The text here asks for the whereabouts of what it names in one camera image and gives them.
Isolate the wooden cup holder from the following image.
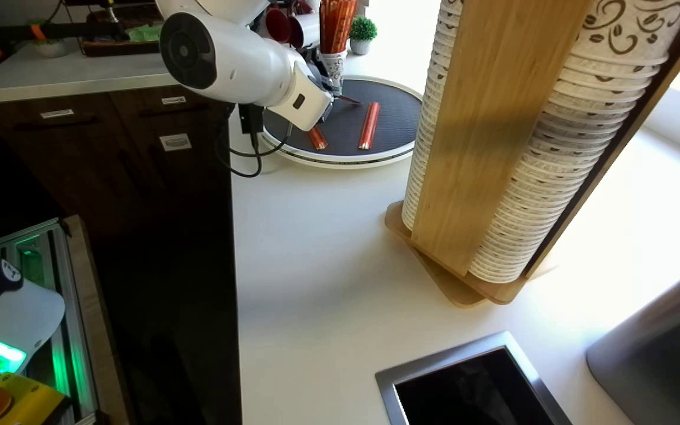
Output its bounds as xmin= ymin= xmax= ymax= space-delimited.
xmin=384 ymin=0 xmax=680 ymax=309

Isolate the stack of paper cups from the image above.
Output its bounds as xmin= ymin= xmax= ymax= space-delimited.
xmin=401 ymin=0 xmax=465 ymax=232
xmin=468 ymin=0 xmax=680 ymax=285

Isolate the dark wooden cabinet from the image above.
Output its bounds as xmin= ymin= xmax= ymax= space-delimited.
xmin=0 ymin=42 xmax=244 ymax=425

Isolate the brown wooden tray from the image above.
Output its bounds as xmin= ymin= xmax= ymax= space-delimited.
xmin=77 ymin=2 xmax=165 ymax=58

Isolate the grey steel appliance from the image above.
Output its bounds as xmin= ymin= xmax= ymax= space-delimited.
xmin=586 ymin=254 xmax=680 ymax=425

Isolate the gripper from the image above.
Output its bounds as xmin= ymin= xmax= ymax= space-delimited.
xmin=310 ymin=50 xmax=362 ymax=122

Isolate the small potted green plant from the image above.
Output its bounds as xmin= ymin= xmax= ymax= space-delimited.
xmin=349 ymin=16 xmax=378 ymax=56

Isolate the white bowl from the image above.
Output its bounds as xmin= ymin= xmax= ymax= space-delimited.
xmin=32 ymin=38 xmax=70 ymax=59

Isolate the round black white tray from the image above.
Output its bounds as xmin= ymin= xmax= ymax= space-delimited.
xmin=260 ymin=76 xmax=424 ymax=170

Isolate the drawer handle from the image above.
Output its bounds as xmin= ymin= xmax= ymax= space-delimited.
xmin=12 ymin=115 xmax=100 ymax=132

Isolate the steel framed counter opening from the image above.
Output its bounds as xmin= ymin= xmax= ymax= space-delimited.
xmin=375 ymin=331 xmax=575 ymax=425

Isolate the yellow emergency stop button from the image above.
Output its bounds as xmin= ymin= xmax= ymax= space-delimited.
xmin=0 ymin=372 xmax=70 ymax=425

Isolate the patterned paper cup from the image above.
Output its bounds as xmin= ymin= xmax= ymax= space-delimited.
xmin=320 ymin=50 xmax=349 ymax=96

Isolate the white mug red inside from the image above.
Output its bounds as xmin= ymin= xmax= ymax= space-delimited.
xmin=289 ymin=12 xmax=322 ymax=50

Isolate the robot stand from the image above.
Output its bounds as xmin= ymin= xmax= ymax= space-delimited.
xmin=0 ymin=215 xmax=135 ymax=425

